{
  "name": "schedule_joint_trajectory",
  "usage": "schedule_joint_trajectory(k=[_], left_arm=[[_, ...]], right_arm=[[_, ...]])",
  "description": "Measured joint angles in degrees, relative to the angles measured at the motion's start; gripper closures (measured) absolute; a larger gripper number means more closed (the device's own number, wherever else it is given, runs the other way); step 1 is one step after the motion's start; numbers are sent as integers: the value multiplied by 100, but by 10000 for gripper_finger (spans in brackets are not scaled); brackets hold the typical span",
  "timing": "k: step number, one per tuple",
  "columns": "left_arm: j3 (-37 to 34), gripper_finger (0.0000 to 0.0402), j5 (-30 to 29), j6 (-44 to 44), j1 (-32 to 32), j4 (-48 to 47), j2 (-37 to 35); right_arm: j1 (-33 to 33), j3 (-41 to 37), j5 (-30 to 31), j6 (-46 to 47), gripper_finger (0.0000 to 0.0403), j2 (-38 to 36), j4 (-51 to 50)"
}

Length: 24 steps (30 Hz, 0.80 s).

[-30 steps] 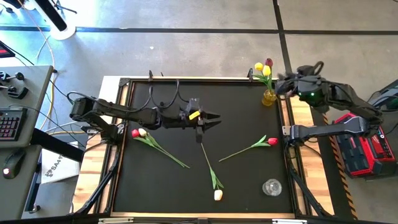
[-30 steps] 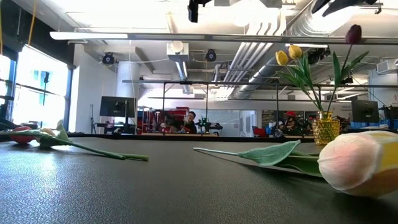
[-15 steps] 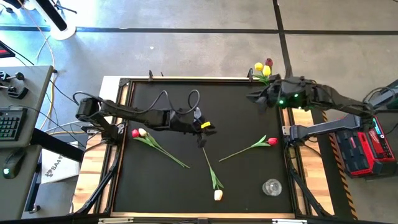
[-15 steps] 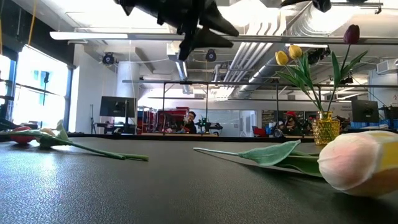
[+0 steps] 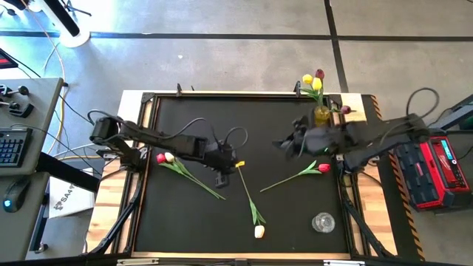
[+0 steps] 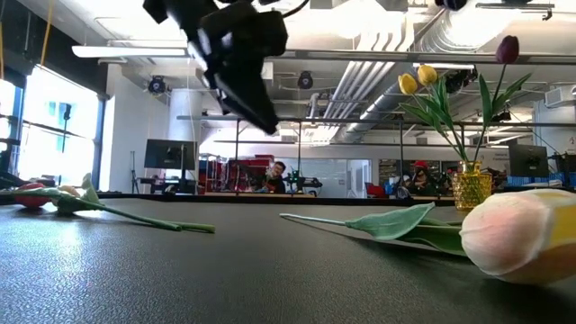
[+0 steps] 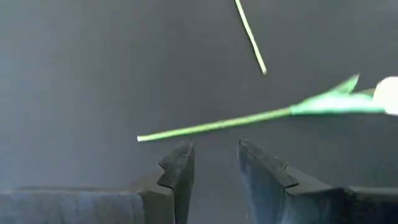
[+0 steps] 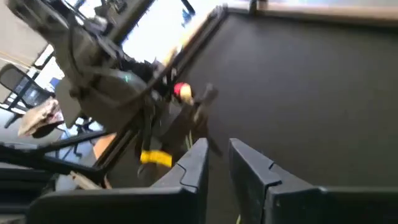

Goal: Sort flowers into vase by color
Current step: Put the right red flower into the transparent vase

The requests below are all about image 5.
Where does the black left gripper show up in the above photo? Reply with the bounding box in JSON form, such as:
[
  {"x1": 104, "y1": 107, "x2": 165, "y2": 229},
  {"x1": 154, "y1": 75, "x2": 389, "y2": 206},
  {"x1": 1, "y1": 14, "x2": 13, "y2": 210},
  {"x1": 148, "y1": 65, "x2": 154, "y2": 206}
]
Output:
[{"x1": 205, "y1": 140, "x2": 246, "y2": 189}]

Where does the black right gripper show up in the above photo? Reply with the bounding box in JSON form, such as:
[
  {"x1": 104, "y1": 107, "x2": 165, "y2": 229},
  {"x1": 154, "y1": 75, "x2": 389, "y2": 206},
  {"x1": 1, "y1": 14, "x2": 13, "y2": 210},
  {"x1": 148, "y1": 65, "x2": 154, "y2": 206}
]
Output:
[{"x1": 272, "y1": 116, "x2": 352, "y2": 160}]

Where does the red artificial tulip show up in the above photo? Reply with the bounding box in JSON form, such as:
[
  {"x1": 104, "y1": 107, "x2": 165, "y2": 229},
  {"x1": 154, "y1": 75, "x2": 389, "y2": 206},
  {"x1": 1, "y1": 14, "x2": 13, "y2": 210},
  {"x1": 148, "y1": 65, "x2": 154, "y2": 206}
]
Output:
[
  {"x1": 259, "y1": 160, "x2": 332, "y2": 194},
  {"x1": 156, "y1": 153, "x2": 227, "y2": 201}
]

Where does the white artificial tulip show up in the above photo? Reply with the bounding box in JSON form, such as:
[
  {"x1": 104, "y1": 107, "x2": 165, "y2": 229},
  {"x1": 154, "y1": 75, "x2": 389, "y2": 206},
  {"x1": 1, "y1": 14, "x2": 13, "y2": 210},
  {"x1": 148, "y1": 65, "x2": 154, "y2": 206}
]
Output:
[{"x1": 164, "y1": 151, "x2": 225, "y2": 200}]

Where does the cream peach artificial tulip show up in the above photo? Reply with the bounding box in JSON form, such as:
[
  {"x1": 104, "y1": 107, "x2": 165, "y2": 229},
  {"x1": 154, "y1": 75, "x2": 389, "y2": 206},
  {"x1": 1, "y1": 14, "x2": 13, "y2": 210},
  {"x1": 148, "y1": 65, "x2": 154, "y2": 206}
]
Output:
[{"x1": 236, "y1": 165, "x2": 267, "y2": 239}]

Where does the dark pink artificial tulip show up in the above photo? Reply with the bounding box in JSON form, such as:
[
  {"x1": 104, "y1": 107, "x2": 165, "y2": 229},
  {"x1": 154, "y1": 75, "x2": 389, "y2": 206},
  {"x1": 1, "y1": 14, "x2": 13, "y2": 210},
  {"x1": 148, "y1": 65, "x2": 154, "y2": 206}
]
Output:
[{"x1": 315, "y1": 68, "x2": 327, "y2": 108}]

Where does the yellow textured glass vase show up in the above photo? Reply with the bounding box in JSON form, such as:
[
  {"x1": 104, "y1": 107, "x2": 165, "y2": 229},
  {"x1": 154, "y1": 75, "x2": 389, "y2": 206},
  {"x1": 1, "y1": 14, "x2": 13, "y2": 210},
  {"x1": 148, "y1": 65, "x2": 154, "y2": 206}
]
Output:
[{"x1": 313, "y1": 105, "x2": 332, "y2": 129}]

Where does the clear glass vase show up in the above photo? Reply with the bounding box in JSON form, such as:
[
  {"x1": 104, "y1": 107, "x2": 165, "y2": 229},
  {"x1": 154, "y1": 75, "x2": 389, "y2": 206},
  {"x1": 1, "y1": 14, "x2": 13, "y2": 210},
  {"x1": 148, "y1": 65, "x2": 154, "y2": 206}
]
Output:
[{"x1": 310, "y1": 211, "x2": 336, "y2": 234}]

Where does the black table mat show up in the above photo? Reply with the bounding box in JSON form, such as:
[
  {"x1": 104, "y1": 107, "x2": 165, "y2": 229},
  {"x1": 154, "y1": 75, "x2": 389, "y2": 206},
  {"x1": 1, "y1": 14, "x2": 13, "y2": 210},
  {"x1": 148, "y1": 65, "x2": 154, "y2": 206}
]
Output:
[{"x1": 133, "y1": 95, "x2": 350, "y2": 256}]

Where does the black panel with hazard stripes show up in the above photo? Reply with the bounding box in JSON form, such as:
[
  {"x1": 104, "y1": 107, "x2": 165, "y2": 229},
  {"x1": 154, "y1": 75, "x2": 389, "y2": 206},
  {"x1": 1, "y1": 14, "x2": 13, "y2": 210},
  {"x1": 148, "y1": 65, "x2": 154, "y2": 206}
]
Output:
[{"x1": 361, "y1": 94, "x2": 426, "y2": 262}]

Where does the silver metal plate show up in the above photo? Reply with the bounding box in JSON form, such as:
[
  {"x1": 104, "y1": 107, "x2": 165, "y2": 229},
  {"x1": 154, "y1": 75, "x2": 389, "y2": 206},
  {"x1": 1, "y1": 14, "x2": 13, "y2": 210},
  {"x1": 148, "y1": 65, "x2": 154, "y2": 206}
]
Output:
[
  {"x1": 117, "y1": 258, "x2": 160, "y2": 266},
  {"x1": 323, "y1": 259, "x2": 366, "y2": 266}
]

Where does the red black tool box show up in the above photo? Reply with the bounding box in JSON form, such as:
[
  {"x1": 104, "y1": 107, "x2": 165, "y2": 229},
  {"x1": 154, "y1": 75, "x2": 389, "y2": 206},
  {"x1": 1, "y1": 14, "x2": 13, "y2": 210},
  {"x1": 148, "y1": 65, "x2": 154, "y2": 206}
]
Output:
[{"x1": 393, "y1": 134, "x2": 472, "y2": 212}]

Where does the white paper sheet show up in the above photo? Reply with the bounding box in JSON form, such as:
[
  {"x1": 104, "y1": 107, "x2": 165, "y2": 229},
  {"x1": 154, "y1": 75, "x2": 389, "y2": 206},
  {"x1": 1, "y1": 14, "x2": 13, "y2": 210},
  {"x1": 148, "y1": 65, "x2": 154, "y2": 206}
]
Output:
[{"x1": 49, "y1": 176, "x2": 96, "y2": 219}]

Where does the black desk crossbeam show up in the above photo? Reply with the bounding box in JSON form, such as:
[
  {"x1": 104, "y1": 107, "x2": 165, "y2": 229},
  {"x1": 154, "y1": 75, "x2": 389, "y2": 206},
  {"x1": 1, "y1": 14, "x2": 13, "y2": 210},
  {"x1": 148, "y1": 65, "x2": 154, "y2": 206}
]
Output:
[{"x1": 36, "y1": 151, "x2": 101, "y2": 193}]

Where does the grey metal table leg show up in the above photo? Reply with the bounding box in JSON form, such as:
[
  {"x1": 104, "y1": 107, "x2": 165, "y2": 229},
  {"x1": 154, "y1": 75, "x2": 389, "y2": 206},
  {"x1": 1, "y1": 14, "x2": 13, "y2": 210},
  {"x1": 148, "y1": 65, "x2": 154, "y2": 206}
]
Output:
[{"x1": 428, "y1": 94, "x2": 473, "y2": 130}]

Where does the grey side desk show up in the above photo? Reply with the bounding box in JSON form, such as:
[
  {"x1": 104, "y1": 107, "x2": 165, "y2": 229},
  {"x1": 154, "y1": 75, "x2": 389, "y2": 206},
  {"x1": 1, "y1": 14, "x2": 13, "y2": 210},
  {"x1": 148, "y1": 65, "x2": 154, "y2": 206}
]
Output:
[{"x1": 0, "y1": 76, "x2": 64, "y2": 263}]

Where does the white round stand base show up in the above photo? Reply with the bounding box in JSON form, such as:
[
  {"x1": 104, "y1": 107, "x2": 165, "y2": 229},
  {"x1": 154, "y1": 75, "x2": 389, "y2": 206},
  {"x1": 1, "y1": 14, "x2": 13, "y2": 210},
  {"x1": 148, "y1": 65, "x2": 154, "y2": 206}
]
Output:
[{"x1": 36, "y1": 0, "x2": 92, "y2": 49}]

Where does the black computer mouse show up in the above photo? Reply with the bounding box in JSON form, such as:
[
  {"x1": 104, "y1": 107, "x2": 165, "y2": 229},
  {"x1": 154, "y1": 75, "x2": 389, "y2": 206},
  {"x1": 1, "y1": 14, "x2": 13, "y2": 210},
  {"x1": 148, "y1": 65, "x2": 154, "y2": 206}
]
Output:
[{"x1": 1, "y1": 180, "x2": 31, "y2": 214}]

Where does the black controller device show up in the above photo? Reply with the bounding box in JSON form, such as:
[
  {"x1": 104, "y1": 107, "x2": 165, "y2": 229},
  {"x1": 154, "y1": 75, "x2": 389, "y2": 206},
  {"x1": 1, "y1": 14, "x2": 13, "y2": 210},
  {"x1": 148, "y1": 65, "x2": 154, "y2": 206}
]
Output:
[{"x1": 0, "y1": 83, "x2": 35, "y2": 118}]

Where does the black backlit keyboard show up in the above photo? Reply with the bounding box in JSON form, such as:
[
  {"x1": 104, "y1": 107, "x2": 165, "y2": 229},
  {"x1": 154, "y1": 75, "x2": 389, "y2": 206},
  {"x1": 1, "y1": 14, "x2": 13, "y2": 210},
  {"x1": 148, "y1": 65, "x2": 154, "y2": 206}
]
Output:
[{"x1": 0, "y1": 127, "x2": 33, "y2": 168}]

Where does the black stand bar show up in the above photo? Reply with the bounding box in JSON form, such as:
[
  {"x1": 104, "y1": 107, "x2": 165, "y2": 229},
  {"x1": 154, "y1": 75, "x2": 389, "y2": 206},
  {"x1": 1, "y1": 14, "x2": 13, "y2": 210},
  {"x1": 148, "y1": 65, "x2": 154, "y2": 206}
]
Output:
[{"x1": 38, "y1": 0, "x2": 81, "y2": 38}]

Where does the dark device with red screen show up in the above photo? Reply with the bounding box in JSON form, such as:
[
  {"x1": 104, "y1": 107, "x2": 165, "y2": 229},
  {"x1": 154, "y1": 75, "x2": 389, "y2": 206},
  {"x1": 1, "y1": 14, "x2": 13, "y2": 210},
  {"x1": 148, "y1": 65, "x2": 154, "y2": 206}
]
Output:
[{"x1": 0, "y1": 47, "x2": 19, "y2": 70}]

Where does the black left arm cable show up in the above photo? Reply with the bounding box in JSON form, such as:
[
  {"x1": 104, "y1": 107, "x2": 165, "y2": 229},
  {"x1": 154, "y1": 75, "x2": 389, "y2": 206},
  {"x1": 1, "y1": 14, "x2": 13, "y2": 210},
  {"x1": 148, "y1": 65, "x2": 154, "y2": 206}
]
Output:
[{"x1": 86, "y1": 109, "x2": 250, "y2": 151}]

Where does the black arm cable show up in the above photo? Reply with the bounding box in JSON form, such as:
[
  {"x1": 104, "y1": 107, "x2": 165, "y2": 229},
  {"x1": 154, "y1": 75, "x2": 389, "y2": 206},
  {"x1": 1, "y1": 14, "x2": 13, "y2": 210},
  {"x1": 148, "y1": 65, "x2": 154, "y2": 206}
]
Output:
[
  {"x1": 378, "y1": 87, "x2": 440, "y2": 147},
  {"x1": 86, "y1": 109, "x2": 250, "y2": 151}
]

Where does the black aluminium table frame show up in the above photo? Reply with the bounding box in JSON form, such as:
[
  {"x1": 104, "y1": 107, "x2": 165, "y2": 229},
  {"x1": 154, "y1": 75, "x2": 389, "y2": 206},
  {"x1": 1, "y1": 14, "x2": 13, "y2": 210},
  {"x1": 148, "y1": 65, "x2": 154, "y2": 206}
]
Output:
[{"x1": 84, "y1": 81, "x2": 398, "y2": 266}]

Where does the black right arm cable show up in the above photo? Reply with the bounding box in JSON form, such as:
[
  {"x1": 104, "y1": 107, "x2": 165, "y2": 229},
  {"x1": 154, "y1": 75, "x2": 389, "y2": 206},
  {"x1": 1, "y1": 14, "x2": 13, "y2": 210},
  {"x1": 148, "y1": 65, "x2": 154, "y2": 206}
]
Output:
[{"x1": 378, "y1": 87, "x2": 440, "y2": 147}]

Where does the yellow floor cable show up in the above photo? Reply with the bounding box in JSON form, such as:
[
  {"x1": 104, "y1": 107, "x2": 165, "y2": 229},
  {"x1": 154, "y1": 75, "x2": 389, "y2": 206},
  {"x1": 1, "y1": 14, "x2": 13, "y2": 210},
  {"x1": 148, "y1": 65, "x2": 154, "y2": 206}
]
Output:
[{"x1": 20, "y1": 0, "x2": 67, "y2": 158}]

